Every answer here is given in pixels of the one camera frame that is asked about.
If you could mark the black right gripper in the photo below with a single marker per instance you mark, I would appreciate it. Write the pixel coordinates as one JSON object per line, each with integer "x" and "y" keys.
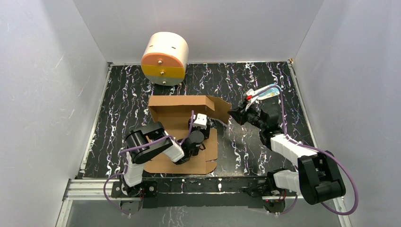
{"x": 240, "y": 115}

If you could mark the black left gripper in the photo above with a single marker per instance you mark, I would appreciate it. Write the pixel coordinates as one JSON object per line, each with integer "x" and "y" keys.
{"x": 206, "y": 131}

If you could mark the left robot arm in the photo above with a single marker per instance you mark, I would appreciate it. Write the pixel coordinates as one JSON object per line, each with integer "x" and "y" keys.
{"x": 151, "y": 140}

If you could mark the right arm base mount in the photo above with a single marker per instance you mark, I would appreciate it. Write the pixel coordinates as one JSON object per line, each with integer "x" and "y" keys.
{"x": 269, "y": 194}

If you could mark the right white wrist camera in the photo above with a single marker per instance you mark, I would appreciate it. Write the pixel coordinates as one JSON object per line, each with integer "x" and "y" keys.
{"x": 250, "y": 97}

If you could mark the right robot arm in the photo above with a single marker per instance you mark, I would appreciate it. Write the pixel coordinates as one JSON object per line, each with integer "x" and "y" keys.
{"x": 317, "y": 178}

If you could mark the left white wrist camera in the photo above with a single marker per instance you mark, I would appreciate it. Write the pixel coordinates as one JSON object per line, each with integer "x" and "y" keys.
{"x": 199, "y": 120}

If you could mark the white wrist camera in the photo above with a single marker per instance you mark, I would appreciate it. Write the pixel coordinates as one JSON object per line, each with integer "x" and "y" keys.
{"x": 250, "y": 97}
{"x": 199, "y": 120}

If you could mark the aluminium front rail frame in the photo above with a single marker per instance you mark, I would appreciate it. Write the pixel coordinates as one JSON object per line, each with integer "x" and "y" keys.
{"x": 187, "y": 202}

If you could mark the brown cardboard box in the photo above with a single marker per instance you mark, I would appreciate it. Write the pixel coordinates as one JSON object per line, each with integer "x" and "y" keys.
{"x": 174, "y": 113}

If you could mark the round pastel drawer cabinet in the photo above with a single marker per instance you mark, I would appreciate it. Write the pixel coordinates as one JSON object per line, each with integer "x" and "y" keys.
{"x": 165, "y": 58}

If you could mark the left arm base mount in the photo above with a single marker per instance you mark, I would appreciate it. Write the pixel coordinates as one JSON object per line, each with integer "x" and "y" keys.
{"x": 131, "y": 198}

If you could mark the blue white packaged item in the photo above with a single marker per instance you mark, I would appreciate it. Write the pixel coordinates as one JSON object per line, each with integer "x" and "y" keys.
{"x": 268, "y": 91}

